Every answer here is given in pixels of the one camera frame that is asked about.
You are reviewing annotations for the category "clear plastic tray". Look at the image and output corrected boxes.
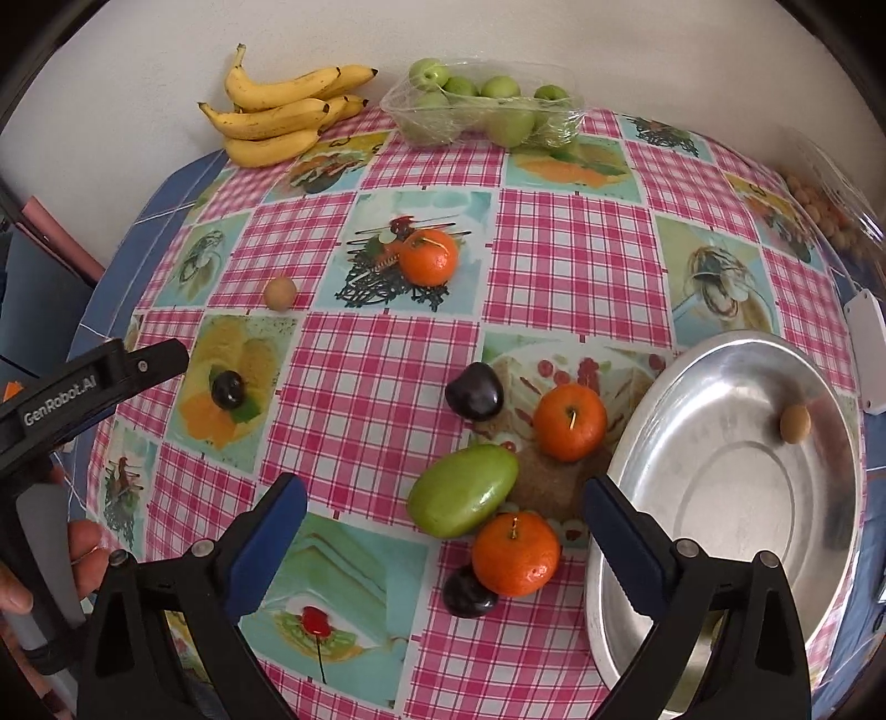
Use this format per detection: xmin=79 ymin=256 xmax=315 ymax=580
xmin=380 ymin=59 xmax=586 ymax=150

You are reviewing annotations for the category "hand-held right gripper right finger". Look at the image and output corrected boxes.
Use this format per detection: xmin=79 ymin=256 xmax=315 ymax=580
xmin=581 ymin=475 xmax=812 ymax=720

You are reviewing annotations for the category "green mango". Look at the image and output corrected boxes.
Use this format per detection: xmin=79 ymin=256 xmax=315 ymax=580
xmin=406 ymin=445 xmax=520 ymax=539

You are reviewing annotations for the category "dark purple plum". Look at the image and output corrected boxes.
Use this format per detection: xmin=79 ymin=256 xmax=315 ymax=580
xmin=444 ymin=362 xmax=505 ymax=421

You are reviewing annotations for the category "white plastic device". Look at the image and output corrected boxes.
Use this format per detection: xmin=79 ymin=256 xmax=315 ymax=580
xmin=843 ymin=287 xmax=886 ymax=416

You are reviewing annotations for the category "person's left hand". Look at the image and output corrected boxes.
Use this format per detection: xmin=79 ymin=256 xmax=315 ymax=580
xmin=0 ymin=519 xmax=106 ymax=617

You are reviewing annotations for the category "pink board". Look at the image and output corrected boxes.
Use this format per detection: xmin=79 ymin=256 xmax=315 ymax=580
xmin=19 ymin=196 xmax=106 ymax=286

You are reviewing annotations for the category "yellow banana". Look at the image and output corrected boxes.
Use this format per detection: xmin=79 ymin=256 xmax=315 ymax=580
xmin=198 ymin=99 xmax=332 ymax=141
xmin=225 ymin=43 xmax=342 ymax=112
xmin=315 ymin=64 xmax=379 ymax=100
xmin=223 ymin=126 xmax=323 ymax=168
xmin=320 ymin=94 xmax=369 ymax=132

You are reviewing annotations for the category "round metal basin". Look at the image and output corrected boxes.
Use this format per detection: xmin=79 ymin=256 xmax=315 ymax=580
xmin=585 ymin=331 xmax=866 ymax=697

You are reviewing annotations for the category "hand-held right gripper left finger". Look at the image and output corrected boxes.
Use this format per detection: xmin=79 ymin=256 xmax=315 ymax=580
xmin=76 ymin=472 xmax=309 ymax=720

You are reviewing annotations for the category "heap of tan longans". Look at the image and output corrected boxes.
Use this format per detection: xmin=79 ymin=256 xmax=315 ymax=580
xmin=785 ymin=172 xmax=873 ymax=254

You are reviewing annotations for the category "pink checkered printed tablecloth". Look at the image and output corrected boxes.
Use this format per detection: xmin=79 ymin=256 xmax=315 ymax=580
xmin=65 ymin=104 xmax=886 ymax=720

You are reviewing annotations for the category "pile of green jujubes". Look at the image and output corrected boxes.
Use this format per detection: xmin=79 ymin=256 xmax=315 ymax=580
xmin=405 ymin=57 xmax=579 ymax=148

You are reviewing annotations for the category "orange tangerine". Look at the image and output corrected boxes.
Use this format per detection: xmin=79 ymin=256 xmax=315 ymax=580
xmin=472 ymin=512 xmax=562 ymax=598
xmin=399 ymin=230 xmax=461 ymax=288
xmin=532 ymin=384 xmax=609 ymax=462

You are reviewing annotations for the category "clear plastic box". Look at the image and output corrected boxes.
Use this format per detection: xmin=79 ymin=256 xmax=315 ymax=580
xmin=779 ymin=128 xmax=886 ymax=257

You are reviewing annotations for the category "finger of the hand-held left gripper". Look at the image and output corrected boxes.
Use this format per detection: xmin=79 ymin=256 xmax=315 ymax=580
xmin=90 ymin=338 xmax=190 ymax=409

